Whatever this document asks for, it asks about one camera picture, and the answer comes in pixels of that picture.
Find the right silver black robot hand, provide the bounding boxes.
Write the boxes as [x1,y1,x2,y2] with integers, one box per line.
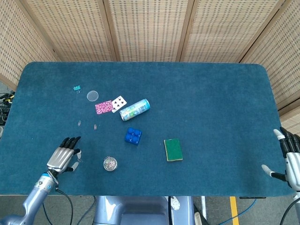
[261,126,300,189]

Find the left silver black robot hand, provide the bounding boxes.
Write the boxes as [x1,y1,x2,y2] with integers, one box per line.
[46,136,83,174]

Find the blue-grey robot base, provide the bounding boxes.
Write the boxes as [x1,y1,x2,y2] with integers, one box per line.
[93,195,195,225]

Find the clear container of paperclips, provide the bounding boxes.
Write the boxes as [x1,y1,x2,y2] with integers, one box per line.
[103,156,118,172]

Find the clear plastic lid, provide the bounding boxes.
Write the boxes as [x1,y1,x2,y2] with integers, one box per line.
[86,90,99,102]

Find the pink patterned card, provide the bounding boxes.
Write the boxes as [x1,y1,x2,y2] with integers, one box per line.
[95,100,113,115]

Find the blue toy building block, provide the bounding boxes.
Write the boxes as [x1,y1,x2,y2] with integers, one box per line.
[124,127,143,146]

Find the yellow floor tape strip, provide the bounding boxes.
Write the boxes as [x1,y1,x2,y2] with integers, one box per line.
[229,196,240,225]

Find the white clubs playing card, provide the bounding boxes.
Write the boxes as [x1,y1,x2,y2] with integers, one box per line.
[111,95,128,113]

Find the light blue drink can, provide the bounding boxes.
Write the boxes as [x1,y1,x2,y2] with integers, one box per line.
[119,98,150,121]

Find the white table leg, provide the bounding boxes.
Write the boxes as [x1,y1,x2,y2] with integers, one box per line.
[200,196,207,222]

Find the blue felt table cover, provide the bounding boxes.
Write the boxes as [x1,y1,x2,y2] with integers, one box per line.
[0,61,296,197]

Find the woven bamboo screen panel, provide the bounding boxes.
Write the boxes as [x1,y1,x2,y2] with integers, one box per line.
[180,0,288,63]
[18,0,118,63]
[239,0,300,134]
[103,0,195,63]
[0,0,59,92]

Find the green yellow sponge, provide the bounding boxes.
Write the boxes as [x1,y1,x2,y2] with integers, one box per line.
[163,138,184,162]

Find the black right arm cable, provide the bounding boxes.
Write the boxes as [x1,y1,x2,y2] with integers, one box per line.
[280,198,300,225]

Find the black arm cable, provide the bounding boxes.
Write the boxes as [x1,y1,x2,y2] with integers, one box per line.
[280,198,300,225]
[42,185,75,225]

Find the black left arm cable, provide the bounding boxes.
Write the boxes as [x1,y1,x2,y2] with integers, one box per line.
[42,185,75,225]

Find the blue floor cable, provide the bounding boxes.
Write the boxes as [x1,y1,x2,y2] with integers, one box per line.
[217,198,258,225]
[79,196,97,225]

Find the tangled cables and power strip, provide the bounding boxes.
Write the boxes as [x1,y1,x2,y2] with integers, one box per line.
[0,91,15,126]

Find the white perforated bracket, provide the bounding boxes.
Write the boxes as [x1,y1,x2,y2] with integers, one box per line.
[169,196,181,213]

